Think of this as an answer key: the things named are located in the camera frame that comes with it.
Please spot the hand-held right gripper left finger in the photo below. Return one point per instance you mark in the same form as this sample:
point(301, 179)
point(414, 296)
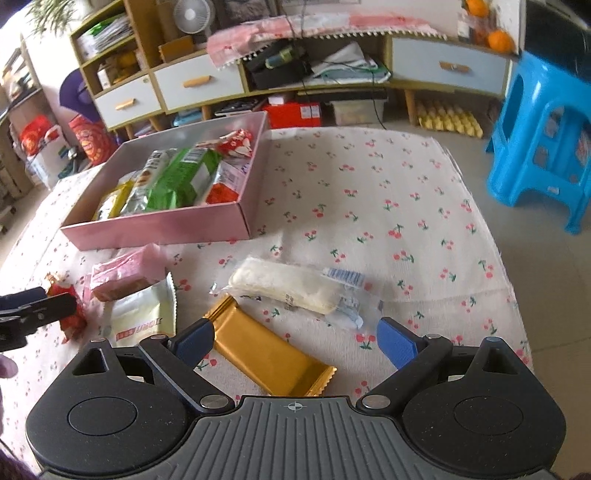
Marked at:
point(196, 341)

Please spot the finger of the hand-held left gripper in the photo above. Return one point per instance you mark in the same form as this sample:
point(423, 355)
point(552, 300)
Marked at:
point(41, 311)
point(21, 299)

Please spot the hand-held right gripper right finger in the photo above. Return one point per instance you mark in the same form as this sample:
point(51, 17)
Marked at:
point(397, 344)

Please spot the small red snack packet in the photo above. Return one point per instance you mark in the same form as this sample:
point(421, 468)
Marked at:
point(74, 328)

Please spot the gold snack packet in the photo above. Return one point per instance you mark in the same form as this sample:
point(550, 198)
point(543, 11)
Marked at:
point(268, 350)

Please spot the pink cardboard box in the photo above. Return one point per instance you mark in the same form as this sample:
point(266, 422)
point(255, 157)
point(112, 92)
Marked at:
point(161, 228)

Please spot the red white snack packet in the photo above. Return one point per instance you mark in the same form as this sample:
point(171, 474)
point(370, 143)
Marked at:
point(221, 191)

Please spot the green snack packet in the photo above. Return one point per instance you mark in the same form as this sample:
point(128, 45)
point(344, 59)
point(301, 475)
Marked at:
point(180, 184)

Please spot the silver orange snack packet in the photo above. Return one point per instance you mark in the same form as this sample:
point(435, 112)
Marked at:
point(143, 189)

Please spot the person's left hand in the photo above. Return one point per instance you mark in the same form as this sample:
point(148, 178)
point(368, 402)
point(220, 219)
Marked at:
point(7, 367)

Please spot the cream snack packet red label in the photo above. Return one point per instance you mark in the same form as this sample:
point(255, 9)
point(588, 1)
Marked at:
point(138, 314)

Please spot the pink snack packet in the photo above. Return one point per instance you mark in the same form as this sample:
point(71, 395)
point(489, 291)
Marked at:
point(120, 272)

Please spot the clear wrapped white bread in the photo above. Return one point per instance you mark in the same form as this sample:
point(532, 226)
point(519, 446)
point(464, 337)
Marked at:
point(286, 284)

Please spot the yellow snack packet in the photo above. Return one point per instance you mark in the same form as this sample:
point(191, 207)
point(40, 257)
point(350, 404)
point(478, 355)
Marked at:
point(111, 203)

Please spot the cherry print cloth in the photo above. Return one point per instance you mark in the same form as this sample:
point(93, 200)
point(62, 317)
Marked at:
point(369, 207)

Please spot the white shopping bag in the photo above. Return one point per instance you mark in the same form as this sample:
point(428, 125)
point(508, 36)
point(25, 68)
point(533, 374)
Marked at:
point(46, 159)

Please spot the red gift bag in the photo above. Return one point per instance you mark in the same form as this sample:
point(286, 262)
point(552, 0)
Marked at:
point(34, 136)

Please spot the red printed bag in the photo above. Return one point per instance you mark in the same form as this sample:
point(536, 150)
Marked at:
point(94, 141)

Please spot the wooden shelf unit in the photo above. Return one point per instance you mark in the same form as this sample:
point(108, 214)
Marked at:
point(18, 92)

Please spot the purple hat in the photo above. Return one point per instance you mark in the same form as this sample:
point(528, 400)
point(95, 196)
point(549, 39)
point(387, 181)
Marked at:
point(76, 92)

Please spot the yellow moulded tray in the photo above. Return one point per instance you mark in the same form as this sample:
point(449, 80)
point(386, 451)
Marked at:
point(450, 121)

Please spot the clear plastic bin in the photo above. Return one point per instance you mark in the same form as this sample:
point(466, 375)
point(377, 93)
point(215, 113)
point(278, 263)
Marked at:
point(358, 113)

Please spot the red box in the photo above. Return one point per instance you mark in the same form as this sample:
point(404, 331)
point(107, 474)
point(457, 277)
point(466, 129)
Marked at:
point(293, 115)

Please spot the blue plastic stool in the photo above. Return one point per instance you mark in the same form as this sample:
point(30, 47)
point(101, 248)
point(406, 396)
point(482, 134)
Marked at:
point(540, 138)

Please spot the wooden cabinet with drawers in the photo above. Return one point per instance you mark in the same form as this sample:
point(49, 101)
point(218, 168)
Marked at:
point(198, 83)

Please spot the stack of papers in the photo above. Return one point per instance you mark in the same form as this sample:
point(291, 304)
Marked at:
point(104, 34)

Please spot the folded clothes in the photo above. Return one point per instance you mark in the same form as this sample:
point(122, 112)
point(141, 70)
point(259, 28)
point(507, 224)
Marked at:
point(351, 64)

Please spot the black bag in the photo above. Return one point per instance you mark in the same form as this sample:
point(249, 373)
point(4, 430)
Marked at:
point(277, 67)

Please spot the brown cardboard box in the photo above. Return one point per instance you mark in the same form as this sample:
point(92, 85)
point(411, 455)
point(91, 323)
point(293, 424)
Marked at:
point(176, 50)

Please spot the orange fruit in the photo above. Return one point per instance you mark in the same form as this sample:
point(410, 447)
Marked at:
point(502, 41)
point(478, 7)

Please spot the pink lace cloth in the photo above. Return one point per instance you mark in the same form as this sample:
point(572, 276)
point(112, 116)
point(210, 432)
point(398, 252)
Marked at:
point(286, 32)

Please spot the white desk fan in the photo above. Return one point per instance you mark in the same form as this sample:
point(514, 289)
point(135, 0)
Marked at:
point(194, 16)

